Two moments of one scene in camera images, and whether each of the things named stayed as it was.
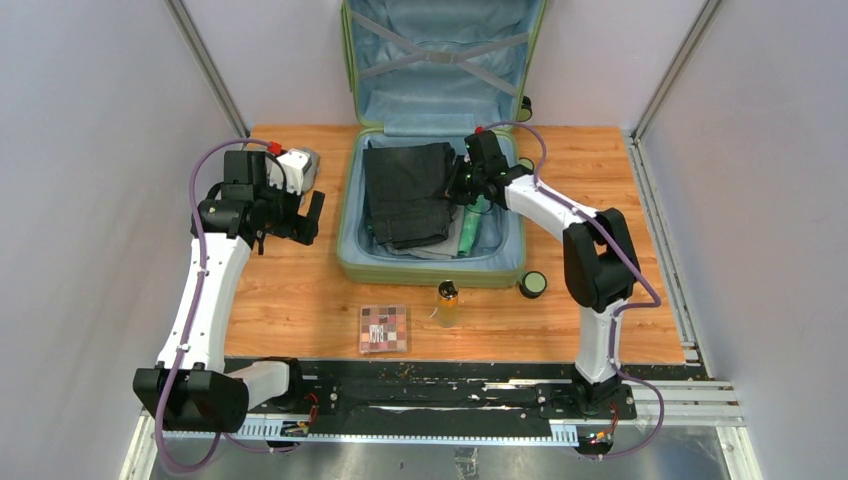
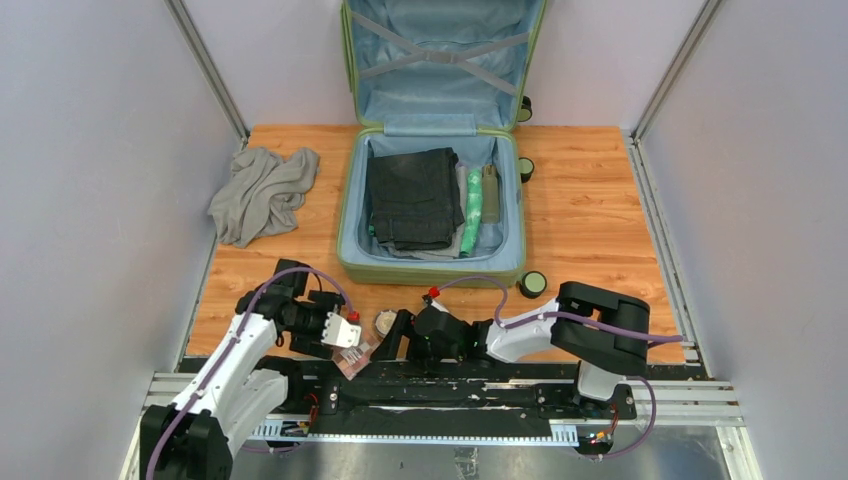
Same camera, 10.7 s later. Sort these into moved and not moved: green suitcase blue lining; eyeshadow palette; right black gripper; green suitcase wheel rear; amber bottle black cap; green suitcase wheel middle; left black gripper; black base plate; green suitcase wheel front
Moved: left black gripper; amber bottle black cap; right black gripper; eyeshadow palette
Not moved: green suitcase wheel front; green suitcase wheel rear; black base plate; green suitcase wheel middle; green suitcase blue lining
